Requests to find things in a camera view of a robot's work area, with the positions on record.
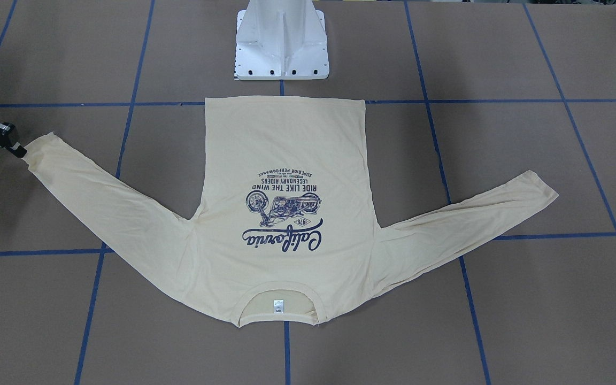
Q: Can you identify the cream long-sleeve printed shirt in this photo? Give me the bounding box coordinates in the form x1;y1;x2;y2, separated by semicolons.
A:
24;96;558;327

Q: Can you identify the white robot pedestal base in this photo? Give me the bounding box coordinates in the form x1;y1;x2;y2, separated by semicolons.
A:
234;1;330;80

